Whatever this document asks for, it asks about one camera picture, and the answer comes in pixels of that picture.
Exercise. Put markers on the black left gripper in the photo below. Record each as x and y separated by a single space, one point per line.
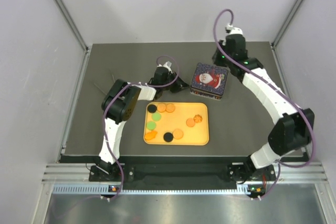
179 85

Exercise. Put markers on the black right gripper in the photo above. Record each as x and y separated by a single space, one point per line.
216 59

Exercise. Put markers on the gold tin lid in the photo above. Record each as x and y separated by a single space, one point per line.
209 76

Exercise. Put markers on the square cookie tin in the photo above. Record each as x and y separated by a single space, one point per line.
215 94

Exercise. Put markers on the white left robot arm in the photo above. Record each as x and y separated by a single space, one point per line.
119 104

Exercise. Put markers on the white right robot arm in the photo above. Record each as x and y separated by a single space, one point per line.
293 126

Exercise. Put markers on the orange scalloped cookie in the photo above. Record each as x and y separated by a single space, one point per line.
170 108

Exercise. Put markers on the orange round cookie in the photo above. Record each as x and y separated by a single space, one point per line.
161 107

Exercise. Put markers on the black sandwich cookie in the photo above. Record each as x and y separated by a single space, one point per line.
152 108
168 137

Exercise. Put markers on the orange swirl cookie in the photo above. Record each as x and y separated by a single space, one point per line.
197 118

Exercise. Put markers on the tan plain round cookie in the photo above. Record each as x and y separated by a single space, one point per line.
190 122

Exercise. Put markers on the green cookie upper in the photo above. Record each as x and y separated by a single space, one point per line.
156 116

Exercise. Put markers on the green cookie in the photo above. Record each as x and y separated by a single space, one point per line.
151 125
156 116

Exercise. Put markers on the yellow serving tray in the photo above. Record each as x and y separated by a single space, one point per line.
193 136

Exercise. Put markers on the tan dotted round cookie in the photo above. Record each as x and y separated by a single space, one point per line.
178 134

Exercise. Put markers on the green cookie lower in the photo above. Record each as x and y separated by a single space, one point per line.
151 125

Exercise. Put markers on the orange fish cookie left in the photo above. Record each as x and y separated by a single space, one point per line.
150 135

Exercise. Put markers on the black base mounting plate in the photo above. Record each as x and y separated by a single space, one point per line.
177 172

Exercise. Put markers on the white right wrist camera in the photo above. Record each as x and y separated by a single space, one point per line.
231 30

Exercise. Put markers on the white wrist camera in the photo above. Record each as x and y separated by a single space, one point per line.
231 30
168 65

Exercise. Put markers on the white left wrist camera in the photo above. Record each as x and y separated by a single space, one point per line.
168 65

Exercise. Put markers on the slotted cable duct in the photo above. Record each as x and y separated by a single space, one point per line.
106 189

